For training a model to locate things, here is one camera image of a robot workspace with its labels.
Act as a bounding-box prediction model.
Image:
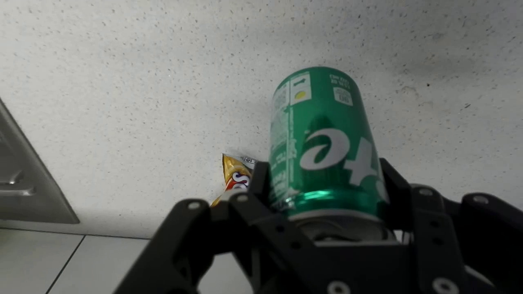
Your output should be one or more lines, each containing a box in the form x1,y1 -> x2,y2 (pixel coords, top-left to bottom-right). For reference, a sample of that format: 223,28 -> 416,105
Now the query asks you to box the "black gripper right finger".
378,157 -> 523,294

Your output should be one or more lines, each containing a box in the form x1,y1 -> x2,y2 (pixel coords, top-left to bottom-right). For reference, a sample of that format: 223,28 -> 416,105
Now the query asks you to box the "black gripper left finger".
113,160 -> 313,294

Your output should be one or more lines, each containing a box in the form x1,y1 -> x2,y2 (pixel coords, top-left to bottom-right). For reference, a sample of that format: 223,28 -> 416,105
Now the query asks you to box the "green soda can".
269,65 -> 393,225

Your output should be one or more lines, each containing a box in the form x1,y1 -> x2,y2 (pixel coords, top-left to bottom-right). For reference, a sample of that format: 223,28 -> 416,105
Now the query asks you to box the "orange snack packet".
210,152 -> 259,209

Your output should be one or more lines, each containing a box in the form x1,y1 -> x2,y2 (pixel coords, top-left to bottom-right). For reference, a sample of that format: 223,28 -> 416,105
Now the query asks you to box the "stainless steel double sink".
0,96 -> 82,225

